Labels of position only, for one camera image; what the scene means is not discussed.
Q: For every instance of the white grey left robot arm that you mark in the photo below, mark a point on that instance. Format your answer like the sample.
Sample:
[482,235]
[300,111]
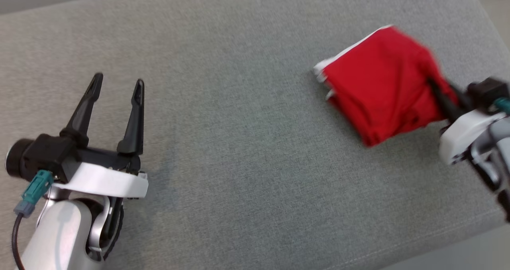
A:
[59,230]

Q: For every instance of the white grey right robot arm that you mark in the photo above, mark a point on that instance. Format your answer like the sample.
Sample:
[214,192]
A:
[494,158]

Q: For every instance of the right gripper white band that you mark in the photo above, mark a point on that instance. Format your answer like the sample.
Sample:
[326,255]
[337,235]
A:
[466,134]

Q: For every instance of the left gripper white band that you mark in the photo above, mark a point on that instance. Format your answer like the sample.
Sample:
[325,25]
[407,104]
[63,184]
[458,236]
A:
[103,180]

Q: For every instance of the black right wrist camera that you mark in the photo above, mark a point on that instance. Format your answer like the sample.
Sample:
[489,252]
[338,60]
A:
[488,90]

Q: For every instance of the red white basketball jersey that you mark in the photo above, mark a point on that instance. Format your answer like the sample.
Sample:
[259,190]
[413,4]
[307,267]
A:
[382,83]

